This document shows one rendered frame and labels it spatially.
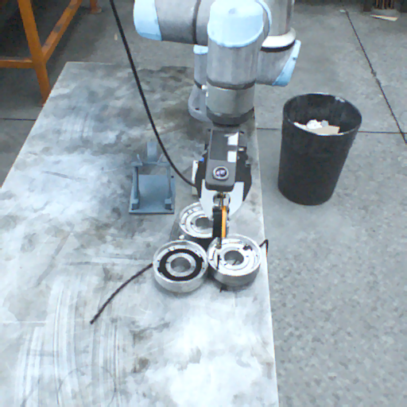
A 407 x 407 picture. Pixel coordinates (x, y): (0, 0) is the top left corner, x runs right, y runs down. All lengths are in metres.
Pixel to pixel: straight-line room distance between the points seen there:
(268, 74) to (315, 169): 0.96
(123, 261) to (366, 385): 1.09
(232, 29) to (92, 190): 0.57
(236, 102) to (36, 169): 0.63
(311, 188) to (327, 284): 0.47
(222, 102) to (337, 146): 1.37
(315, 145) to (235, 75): 1.35
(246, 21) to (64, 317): 0.58
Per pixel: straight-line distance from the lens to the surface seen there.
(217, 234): 0.84
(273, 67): 1.23
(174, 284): 0.87
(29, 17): 2.82
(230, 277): 0.88
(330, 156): 2.09
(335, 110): 2.29
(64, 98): 1.47
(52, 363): 0.86
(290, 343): 1.80
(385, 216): 2.35
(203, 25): 0.80
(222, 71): 0.71
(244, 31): 0.69
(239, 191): 0.81
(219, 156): 0.72
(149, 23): 0.83
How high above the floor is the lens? 1.53
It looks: 44 degrees down
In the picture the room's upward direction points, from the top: 1 degrees clockwise
